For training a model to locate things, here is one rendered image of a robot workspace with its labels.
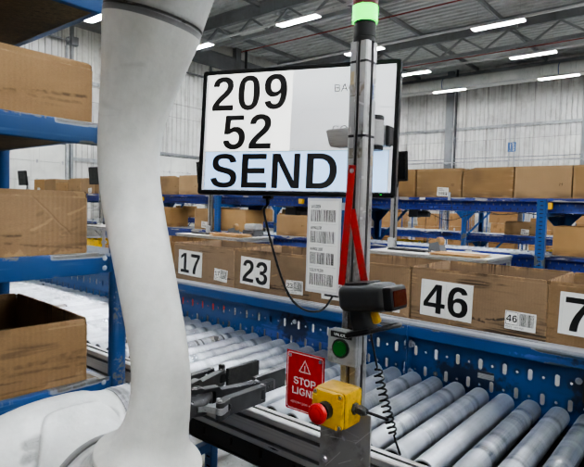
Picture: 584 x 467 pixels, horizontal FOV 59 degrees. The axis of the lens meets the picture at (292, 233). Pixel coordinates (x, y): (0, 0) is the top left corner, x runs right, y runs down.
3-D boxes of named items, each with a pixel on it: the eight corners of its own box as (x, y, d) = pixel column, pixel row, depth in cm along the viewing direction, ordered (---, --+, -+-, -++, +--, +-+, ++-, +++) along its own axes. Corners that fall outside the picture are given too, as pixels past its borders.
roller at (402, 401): (347, 442, 108) (338, 460, 110) (449, 382, 148) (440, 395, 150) (330, 425, 111) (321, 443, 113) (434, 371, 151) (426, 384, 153)
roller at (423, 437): (376, 472, 104) (377, 447, 104) (473, 400, 144) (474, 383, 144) (399, 480, 101) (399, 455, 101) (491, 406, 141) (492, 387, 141)
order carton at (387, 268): (309, 303, 186) (310, 256, 185) (353, 294, 209) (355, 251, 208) (409, 321, 161) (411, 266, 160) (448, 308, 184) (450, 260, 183)
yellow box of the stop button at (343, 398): (306, 424, 101) (307, 388, 100) (331, 411, 107) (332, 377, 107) (371, 448, 91) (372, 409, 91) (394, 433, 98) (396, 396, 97)
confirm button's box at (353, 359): (324, 361, 104) (325, 328, 104) (334, 359, 106) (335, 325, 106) (353, 369, 100) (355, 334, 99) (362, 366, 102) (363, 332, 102)
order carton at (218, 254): (172, 279, 236) (173, 242, 235) (221, 273, 259) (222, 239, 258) (233, 289, 211) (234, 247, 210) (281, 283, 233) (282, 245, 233)
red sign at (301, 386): (285, 407, 113) (286, 348, 113) (287, 405, 114) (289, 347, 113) (346, 428, 103) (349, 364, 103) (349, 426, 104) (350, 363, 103)
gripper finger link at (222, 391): (188, 386, 72) (192, 389, 71) (258, 373, 79) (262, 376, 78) (187, 414, 73) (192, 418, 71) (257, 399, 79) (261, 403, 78)
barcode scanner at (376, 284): (395, 342, 90) (389, 282, 91) (338, 339, 98) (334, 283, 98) (412, 335, 95) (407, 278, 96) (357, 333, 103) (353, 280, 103)
